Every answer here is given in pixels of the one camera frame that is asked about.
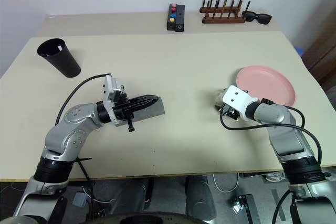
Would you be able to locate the black box with coloured buttons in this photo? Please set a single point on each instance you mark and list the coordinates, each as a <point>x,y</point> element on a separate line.
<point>172,18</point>

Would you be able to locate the black metal stand foot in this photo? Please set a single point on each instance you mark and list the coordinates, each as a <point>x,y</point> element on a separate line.
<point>248,204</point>

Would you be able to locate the black sunglasses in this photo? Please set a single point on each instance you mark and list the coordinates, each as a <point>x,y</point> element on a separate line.
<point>263,19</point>

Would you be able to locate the brown wooden peg rack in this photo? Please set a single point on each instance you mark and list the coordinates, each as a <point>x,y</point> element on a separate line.
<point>223,20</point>

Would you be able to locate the plain black box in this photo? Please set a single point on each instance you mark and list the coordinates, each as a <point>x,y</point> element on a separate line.
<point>180,19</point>

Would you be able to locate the dark grey rounded shape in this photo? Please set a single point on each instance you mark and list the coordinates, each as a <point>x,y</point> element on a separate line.
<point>203,197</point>
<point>126,195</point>

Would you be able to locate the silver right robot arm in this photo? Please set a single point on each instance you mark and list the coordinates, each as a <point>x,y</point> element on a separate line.
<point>275,115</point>

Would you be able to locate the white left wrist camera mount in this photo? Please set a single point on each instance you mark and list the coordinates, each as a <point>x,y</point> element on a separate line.
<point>108,95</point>

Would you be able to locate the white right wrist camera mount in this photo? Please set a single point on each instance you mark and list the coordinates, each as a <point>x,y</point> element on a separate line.
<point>236,98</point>

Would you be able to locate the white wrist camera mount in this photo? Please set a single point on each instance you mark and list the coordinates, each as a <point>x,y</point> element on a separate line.
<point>108,95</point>
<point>236,98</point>

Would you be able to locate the dark furniture beside table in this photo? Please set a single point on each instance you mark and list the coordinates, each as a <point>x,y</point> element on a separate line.
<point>323,58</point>

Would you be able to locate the pink plate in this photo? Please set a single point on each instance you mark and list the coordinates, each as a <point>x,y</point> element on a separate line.
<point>265,82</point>

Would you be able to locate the black plastic cup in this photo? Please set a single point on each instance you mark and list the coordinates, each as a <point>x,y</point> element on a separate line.
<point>63,64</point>

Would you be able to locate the white tissue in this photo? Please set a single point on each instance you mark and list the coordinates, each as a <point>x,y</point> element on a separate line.
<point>219,98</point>

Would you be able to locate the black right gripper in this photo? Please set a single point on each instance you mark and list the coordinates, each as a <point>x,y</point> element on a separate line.
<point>228,111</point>

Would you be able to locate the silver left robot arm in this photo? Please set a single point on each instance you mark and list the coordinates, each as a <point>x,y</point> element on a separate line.
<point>68,119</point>

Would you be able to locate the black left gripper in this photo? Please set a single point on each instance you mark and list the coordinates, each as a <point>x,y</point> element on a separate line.
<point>122,108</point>

